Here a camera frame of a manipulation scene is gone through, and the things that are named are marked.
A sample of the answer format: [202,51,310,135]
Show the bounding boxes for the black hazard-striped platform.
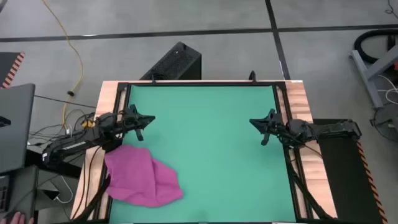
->
[0,52,25,90]
[312,118,388,224]

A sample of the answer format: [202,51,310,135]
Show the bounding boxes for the grey floor fan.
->
[369,102,398,142]

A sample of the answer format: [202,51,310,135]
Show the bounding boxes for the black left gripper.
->
[119,104,156,142]

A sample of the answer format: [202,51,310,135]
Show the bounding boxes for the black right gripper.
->
[249,108,290,146]

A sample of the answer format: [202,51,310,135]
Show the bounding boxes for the black hose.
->
[354,29,398,65]

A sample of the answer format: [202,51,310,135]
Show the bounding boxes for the black cable bundle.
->
[28,107,97,147]

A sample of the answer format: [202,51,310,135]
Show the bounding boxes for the white cable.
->
[377,74,398,105]
[57,175,75,205]

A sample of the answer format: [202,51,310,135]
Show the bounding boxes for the person's hand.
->
[1,211,34,224]

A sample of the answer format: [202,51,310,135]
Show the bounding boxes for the pink cloth towel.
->
[104,144,184,208]

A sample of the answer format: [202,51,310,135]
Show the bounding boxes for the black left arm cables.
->
[73,146,111,222]

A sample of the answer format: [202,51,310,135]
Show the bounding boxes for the grey laptop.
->
[0,83,36,174]

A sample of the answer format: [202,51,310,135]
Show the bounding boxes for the green table mat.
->
[108,84,297,223]

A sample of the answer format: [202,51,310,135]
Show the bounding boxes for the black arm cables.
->
[284,145,331,220]
[73,146,111,222]

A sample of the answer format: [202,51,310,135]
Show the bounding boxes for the yellow floor cable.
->
[41,0,85,130]

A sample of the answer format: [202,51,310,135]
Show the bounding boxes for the grey metal stand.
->
[349,43,398,108]

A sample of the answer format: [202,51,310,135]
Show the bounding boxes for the black computer tower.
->
[139,41,202,81]

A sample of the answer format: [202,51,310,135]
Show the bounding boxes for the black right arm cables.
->
[284,145,331,220]

